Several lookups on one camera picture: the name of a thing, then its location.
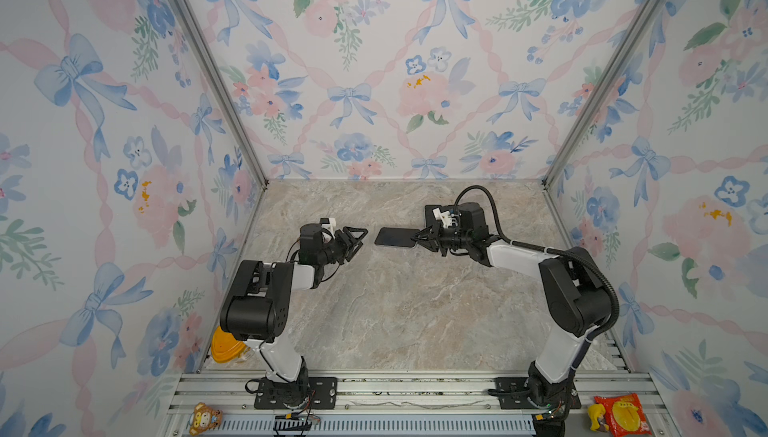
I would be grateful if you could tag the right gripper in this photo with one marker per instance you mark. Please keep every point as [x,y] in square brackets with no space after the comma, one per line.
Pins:
[430,244]

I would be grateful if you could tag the red snack packet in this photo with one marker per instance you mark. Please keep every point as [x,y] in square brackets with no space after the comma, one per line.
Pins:
[625,415]

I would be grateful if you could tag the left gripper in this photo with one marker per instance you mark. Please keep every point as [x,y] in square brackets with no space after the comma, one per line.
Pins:
[349,242]

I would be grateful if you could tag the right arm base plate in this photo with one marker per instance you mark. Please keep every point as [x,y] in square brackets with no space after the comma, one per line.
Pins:
[534,394]

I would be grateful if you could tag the black phone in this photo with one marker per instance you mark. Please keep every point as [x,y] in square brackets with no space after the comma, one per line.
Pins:
[396,237]

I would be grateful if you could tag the aluminium rail frame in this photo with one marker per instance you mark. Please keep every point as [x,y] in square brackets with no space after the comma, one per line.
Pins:
[365,403]

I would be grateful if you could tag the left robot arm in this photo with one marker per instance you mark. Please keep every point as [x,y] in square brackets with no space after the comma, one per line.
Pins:
[256,309]

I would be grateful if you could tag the yellow toy figure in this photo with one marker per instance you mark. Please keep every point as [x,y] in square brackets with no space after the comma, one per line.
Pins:
[597,417]

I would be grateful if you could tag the monkey plush toy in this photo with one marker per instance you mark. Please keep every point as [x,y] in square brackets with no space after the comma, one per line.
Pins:
[204,419]

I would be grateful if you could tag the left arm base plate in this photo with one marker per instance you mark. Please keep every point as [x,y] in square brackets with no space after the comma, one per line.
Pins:
[314,393]

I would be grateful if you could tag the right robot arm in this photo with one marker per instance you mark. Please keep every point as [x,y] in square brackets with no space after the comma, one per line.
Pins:
[578,298]

